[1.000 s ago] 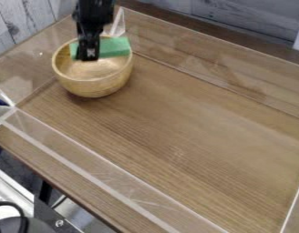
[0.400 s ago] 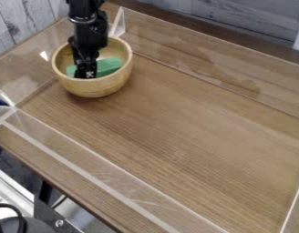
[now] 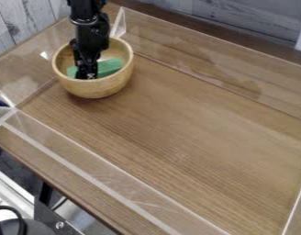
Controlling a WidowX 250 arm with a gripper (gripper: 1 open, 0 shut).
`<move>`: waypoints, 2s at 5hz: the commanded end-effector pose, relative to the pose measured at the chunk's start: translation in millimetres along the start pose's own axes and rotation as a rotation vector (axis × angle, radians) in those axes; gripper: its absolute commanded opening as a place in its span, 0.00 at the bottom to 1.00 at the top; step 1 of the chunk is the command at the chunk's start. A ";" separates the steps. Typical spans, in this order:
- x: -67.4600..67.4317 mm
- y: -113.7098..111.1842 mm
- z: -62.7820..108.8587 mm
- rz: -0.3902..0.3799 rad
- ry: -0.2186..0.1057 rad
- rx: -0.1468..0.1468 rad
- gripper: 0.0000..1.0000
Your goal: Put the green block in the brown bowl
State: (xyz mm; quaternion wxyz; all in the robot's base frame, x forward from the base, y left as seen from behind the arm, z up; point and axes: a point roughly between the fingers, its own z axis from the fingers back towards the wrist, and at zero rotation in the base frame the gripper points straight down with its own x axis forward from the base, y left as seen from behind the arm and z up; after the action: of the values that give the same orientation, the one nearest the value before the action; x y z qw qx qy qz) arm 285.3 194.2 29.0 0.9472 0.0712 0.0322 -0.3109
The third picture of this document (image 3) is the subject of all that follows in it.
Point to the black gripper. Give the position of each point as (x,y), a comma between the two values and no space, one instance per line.
(92,34)

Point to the green rectangular block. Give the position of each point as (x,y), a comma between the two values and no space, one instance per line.
(106,67)

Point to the light wooden bowl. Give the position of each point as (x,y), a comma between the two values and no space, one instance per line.
(100,87)

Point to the black table leg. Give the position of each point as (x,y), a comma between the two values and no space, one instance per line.
(45,194)

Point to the clear acrylic corner bracket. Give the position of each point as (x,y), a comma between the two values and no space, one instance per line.
(118,28)

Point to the clear acrylic tray wall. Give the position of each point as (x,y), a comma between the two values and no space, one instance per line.
(190,153)

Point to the black metal bracket with screw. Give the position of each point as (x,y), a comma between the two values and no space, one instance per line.
(53,221)

